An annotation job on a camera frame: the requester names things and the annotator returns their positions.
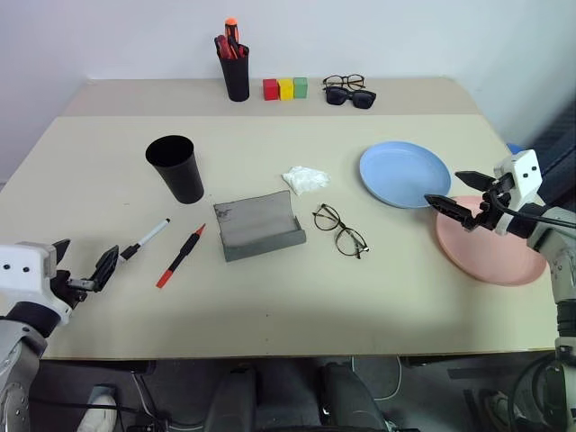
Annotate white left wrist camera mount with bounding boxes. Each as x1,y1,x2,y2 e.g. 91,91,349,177
0,241,74,326

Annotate red and black pen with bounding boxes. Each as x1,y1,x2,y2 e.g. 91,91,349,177
155,222,208,290

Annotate dark rounded shape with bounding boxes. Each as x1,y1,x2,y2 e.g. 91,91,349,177
318,361,389,432

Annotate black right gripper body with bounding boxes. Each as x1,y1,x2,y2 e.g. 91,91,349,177
475,174,515,230

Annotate blue plate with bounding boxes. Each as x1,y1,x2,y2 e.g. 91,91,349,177
358,140,453,210

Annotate grey glasses case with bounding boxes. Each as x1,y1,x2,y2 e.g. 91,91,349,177
212,189,309,264

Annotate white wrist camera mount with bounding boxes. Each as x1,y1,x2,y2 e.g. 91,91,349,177
493,148,542,213
0,241,74,326

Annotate black sunglasses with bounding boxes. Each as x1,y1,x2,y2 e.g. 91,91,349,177
323,86,378,111

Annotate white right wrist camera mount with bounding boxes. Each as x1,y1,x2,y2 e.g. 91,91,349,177
493,148,542,213

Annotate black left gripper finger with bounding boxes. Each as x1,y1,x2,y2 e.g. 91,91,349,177
51,238,72,272
89,244,121,293

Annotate crumpled white tissue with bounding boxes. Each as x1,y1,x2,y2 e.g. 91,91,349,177
280,165,331,196

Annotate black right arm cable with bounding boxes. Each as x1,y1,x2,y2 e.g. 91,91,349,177
488,188,576,227

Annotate pink plate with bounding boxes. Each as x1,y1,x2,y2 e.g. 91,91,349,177
434,194,548,288

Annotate black tool holder cup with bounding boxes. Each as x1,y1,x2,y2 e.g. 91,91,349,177
219,43,252,104

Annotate white marker with black cap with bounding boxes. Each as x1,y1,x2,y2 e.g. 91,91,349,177
117,217,172,263

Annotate empty black cup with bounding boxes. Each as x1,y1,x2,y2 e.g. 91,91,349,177
144,134,206,205

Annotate white shoe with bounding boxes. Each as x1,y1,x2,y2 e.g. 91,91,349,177
77,392,119,432

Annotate brown thin-framed glasses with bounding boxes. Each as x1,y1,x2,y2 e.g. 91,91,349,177
321,73,367,92

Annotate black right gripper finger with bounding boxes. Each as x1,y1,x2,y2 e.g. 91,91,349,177
424,193,480,232
454,170,496,193

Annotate tortoiseshell round glasses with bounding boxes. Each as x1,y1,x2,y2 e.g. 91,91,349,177
310,202,372,261

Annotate black table frame bar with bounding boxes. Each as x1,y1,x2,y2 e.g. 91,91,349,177
39,358,158,375

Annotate white floor cable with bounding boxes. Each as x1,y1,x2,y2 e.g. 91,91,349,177
349,355,404,402

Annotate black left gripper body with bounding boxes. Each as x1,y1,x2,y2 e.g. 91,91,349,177
48,268,97,311

